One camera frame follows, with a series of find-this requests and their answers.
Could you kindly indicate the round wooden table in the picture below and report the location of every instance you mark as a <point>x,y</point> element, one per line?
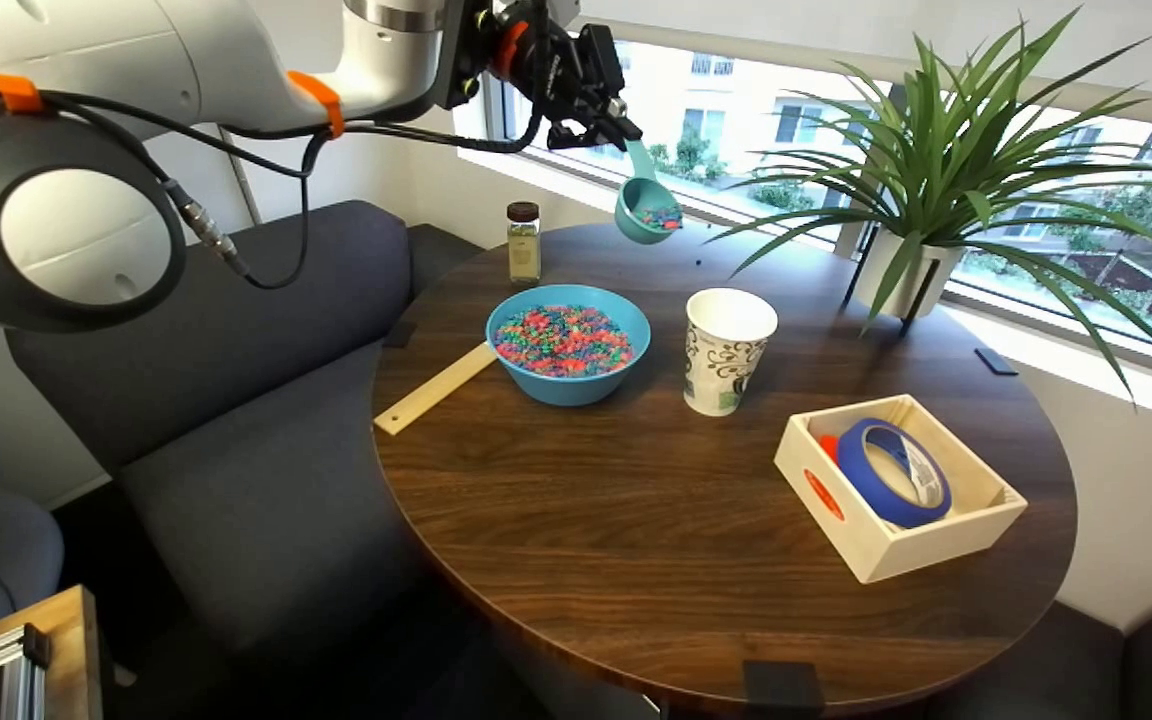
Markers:
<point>663,548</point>

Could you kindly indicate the spice jar brown lid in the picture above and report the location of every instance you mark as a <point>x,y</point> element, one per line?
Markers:
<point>527,240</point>

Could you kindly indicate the green potted plant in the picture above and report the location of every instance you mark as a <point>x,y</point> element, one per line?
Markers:
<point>953,153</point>

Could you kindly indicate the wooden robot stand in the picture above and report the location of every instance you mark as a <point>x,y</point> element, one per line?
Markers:
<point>72,679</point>

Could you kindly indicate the white wooden box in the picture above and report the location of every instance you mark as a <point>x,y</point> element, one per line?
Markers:
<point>873,548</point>

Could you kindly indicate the patterned paper cup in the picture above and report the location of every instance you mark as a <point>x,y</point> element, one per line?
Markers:
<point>723,347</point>

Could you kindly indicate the blue bowl with cereal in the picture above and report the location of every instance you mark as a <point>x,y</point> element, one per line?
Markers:
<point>568,347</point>

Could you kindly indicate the black table clip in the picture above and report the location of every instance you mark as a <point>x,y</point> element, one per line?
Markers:
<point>783,686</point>
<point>995,363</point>

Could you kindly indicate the blue tape roll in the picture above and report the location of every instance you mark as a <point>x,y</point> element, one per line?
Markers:
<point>893,472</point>

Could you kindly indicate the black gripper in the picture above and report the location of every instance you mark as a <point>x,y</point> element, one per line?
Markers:
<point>568,76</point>

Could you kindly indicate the black table clip front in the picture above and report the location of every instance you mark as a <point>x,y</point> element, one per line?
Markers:
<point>783,686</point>

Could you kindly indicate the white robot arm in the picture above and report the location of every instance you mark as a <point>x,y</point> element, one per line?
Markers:
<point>92,228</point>

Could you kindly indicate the dark grey sofa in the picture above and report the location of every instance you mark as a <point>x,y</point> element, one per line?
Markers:
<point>237,430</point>

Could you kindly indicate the blue measuring spoon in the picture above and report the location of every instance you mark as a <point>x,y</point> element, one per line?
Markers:
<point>647,210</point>

